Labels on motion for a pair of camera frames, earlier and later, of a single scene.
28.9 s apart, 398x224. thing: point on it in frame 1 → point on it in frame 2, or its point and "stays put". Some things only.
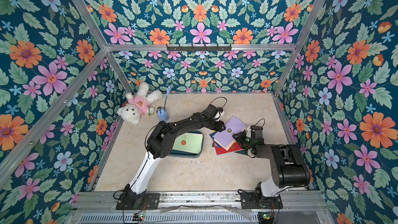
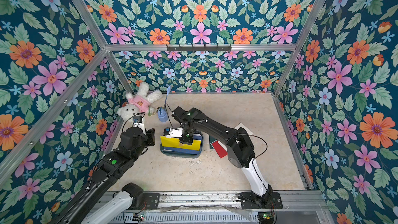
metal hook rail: x=192 y=48 stays put
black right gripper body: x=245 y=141 → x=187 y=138
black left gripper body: x=214 y=125 → x=138 y=151
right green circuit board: x=265 y=218 stays put
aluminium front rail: x=202 y=207 stays put
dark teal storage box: x=179 y=153 stays put
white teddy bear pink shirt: x=140 y=105 stays put
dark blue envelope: x=211 y=135 → x=196 y=136
